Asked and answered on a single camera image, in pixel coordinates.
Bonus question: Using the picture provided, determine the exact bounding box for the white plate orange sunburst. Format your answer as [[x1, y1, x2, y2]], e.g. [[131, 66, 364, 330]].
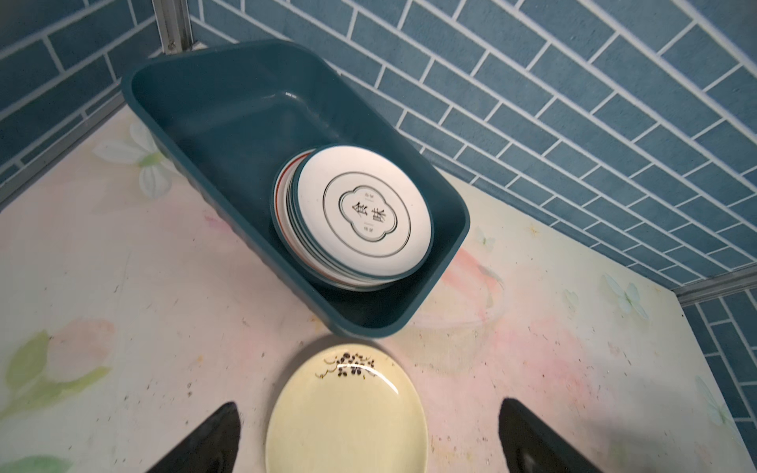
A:
[[271, 149, 380, 292]]

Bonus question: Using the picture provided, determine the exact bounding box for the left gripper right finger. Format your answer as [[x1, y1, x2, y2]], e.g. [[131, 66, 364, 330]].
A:
[[498, 397, 600, 473]]

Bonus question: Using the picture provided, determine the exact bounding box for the teal plastic bin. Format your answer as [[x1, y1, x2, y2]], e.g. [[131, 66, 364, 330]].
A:
[[121, 39, 470, 339]]

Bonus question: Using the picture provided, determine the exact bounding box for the white plate cloud emblem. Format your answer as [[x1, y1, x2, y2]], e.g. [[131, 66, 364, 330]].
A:
[[289, 145, 434, 281]]

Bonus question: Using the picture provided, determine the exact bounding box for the cream yellow plate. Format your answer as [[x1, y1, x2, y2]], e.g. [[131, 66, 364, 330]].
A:
[[265, 343, 430, 472]]

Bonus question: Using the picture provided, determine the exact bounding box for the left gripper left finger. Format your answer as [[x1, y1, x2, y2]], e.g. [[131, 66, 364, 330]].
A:
[[148, 402, 242, 473]]

